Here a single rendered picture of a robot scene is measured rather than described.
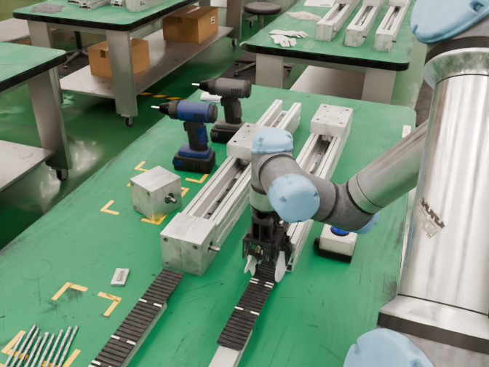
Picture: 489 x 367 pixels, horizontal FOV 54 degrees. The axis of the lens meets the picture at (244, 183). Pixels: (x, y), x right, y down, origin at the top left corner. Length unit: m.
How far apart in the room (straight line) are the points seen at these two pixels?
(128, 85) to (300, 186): 2.82
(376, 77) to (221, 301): 1.98
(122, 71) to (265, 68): 1.08
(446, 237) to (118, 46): 3.10
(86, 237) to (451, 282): 0.95
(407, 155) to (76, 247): 0.81
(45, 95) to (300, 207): 2.20
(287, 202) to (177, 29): 4.26
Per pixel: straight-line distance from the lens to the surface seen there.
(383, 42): 2.83
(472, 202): 0.51
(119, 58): 3.47
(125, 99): 3.56
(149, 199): 1.25
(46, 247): 1.26
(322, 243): 1.15
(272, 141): 0.84
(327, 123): 1.54
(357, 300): 1.09
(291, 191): 0.76
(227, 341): 0.93
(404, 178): 0.78
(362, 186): 0.81
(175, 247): 1.08
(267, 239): 0.95
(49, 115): 2.86
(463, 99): 0.54
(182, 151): 1.47
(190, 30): 4.89
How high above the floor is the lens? 1.53
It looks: 32 degrees down
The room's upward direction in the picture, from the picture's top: 2 degrees clockwise
